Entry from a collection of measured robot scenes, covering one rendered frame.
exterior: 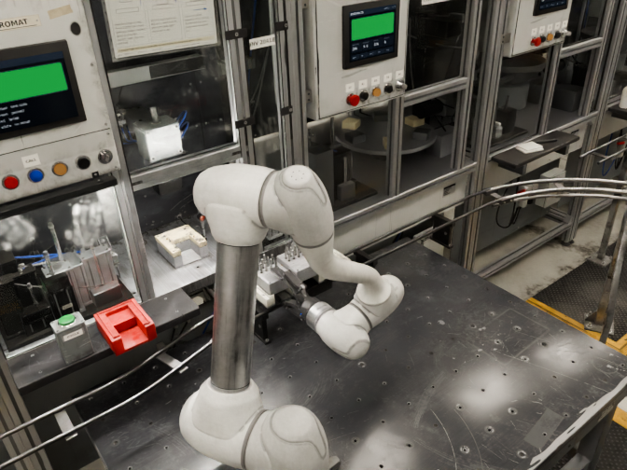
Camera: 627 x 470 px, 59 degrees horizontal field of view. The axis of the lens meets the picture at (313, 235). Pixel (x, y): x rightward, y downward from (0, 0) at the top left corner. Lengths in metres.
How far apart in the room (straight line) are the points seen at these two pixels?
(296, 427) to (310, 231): 0.46
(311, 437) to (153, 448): 0.55
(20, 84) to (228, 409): 0.91
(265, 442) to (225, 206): 0.56
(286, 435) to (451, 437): 0.55
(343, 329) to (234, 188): 0.59
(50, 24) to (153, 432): 1.13
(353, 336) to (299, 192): 0.58
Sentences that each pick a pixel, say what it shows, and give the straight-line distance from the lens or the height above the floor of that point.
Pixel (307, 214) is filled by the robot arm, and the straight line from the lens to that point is 1.17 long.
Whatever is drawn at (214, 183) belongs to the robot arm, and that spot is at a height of 1.47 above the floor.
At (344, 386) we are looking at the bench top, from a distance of 1.82.
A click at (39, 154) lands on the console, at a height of 1.47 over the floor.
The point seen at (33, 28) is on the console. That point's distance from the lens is 1.52.
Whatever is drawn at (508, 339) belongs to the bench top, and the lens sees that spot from 2.06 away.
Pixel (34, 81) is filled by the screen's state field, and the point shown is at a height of 1.65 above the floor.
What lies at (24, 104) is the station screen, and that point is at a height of 1.60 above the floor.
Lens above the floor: 2.00
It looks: 31 degrees down
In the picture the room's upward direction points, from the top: 2 degrees counter-clockwise
